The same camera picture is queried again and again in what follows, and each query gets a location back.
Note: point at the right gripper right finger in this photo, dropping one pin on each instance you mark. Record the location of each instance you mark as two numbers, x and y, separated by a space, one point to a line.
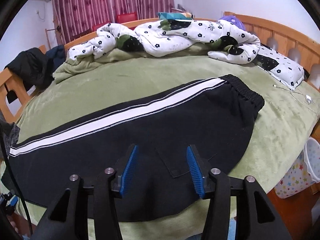
256 217

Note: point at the white star-pattern bin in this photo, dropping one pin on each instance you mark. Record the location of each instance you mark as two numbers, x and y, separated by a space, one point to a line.
303 173

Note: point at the grey jeans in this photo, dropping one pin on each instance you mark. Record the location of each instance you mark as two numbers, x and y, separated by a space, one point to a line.
9 136

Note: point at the navy blue garment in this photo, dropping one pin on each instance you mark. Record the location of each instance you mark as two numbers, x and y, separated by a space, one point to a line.
57 55

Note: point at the black pants with white stripe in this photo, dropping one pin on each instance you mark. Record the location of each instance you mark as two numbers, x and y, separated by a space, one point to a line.
216 115

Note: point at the red chair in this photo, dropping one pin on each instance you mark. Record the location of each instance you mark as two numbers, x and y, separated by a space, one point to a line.
128 17
97 26

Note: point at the white charger with cable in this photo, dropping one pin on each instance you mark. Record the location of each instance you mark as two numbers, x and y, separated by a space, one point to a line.
308 98

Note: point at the black jacket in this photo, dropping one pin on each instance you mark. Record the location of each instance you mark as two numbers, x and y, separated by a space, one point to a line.
34 68

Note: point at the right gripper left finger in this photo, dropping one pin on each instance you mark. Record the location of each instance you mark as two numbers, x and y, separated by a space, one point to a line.
67 216

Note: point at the white floral pillow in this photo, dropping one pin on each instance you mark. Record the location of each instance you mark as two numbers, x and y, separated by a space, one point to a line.
283 69

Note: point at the maroon floral curtain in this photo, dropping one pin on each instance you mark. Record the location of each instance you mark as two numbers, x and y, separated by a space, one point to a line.
77 16

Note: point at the green fleece bed blanket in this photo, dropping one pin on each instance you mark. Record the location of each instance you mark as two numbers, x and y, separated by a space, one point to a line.
280 132

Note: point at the purple plush item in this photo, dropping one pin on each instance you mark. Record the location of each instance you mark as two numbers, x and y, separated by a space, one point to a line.
234 20

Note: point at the teal patterned pillow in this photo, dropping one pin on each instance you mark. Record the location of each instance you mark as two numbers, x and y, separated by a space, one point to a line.
175 16

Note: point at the white floral quilt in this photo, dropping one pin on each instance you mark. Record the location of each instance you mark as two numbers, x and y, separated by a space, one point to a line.
223 39

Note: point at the wooden coat rack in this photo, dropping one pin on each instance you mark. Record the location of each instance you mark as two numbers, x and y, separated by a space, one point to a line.
53 36

